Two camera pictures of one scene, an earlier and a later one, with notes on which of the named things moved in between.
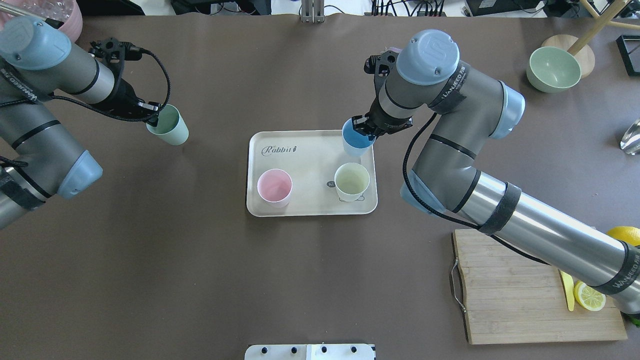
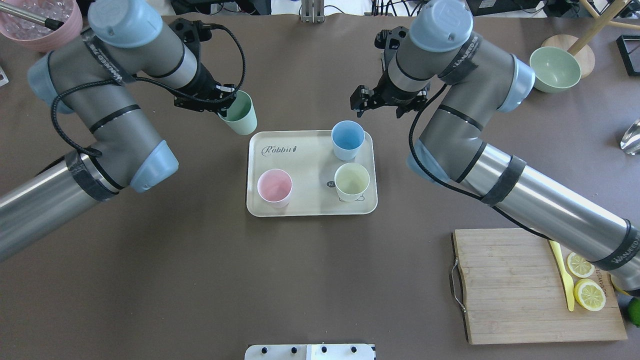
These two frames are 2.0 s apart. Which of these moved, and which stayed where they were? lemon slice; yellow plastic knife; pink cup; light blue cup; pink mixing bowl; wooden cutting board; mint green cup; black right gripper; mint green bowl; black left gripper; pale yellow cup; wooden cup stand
Moved: mint green cup; black left gripper; light blue cup; black right gripper
Stayed: pale yellow cup; lemon slice; pink cup; yellow plastic knife; pink mixing bowl; wooden cutting board; wooden cup stand; mint green bowl
